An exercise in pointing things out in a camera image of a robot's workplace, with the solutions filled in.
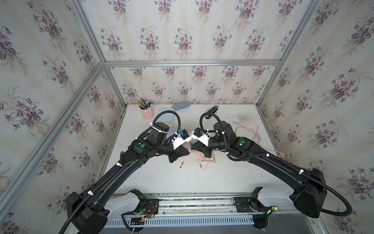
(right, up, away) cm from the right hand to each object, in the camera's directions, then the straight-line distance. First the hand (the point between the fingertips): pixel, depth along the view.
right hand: (194, 146), depth 71 cm
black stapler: (+17, +20, +43) cm, 51 cm away
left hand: (-3, -2, -2) cm, 4 cm away
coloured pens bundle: (-36, +24, +35) cm, 56 cm away
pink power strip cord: (+45, 0, +27) cm, 53 cm away
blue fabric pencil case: (-9, +25, +47) cm, 54 cm away
